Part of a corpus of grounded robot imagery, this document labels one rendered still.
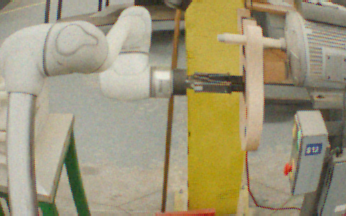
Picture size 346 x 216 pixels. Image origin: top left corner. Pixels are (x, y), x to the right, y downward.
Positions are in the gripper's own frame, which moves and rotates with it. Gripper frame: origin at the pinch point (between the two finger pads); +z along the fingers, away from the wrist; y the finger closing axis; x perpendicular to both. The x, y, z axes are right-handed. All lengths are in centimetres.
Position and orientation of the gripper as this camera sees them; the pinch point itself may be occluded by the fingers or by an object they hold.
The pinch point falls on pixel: (243, 83)
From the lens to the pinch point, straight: 176.0
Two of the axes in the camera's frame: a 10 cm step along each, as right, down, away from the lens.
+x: 0.0, -9.6, -3.0
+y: -0.4, 2.9, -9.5
